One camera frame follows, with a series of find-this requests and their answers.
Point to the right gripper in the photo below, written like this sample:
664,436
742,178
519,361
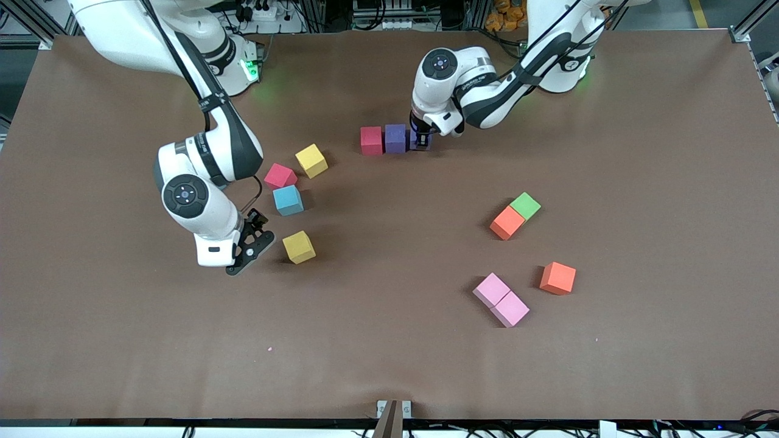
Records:
256,219

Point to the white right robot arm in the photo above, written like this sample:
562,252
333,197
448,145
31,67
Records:
122,36

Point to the metal table edge rail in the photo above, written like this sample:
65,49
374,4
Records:
765,85

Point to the blue foam cube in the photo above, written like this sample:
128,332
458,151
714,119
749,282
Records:
288,200

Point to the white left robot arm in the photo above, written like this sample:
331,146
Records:
487,97

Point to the purple foam cube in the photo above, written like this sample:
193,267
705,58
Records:
395,139
431,145

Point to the pink foam cube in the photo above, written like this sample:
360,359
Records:
510,309
492,289

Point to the yellow foam cube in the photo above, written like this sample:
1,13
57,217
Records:
299,246
311,160

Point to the small metal bracket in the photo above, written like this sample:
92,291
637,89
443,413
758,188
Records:
382,406

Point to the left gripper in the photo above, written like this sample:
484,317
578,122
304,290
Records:
419,130

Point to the brown camera pole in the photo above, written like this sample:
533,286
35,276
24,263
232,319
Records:
389,426

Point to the green foam cube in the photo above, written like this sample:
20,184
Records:
525,205

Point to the red foam cube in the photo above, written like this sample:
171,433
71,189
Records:
280,176
371,140

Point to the orange foam cube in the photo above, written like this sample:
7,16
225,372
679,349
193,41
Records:
507,222
557,278

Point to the bag of oranges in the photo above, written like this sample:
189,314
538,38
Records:
505,15

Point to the brown table cover sheet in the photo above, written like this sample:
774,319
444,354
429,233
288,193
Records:
389,304

